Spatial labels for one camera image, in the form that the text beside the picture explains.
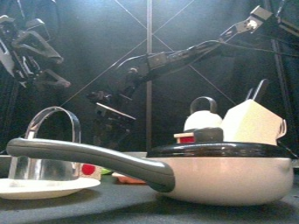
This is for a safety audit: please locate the small black knife handle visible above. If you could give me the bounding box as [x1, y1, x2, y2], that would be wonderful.
[244, 88, 255, 102]

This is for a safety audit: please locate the white knife block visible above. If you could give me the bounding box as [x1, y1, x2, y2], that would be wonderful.
[219, 99, 285, 146]

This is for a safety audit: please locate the grey metal frame pole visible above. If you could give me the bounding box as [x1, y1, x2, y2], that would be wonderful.
[144, 0, 155, 152]

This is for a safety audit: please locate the red toy with wooden top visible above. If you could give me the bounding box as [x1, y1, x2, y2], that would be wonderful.
[172, 132, 196, 144]

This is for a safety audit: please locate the white plate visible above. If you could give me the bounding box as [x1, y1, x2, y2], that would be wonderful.
[0, 176, 101, 201]

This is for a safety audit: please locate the red round toy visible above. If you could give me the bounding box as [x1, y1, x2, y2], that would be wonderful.
[80, 164, 99, 176]

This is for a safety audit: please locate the white kettle with black handle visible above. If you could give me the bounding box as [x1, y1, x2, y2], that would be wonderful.
[181, 95, 224, 132]

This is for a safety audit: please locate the white pot with grey handle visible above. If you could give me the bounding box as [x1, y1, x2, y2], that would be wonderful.
[4, 137, 295, 207]

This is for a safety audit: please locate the black pot lid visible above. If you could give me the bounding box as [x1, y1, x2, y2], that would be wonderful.
[145, 127, 292, 158]

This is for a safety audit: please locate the orange toy food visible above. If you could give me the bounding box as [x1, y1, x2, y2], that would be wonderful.
[111, 171, 147, 185]

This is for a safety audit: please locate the steel kettle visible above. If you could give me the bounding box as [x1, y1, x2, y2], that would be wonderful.
[6, 106, 83, 181]

